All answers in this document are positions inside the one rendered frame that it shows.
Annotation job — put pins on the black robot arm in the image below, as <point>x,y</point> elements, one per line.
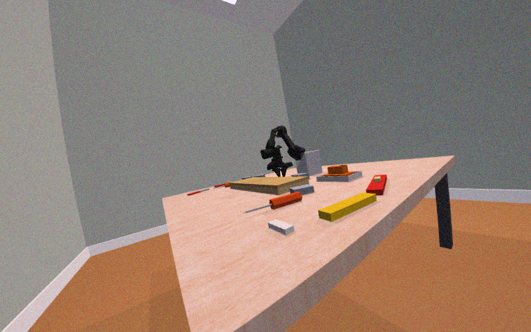
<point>270,151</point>

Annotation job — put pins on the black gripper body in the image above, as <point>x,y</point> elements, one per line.
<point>281,164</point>

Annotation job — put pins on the yellow rectangular bar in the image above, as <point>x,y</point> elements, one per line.
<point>342,208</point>

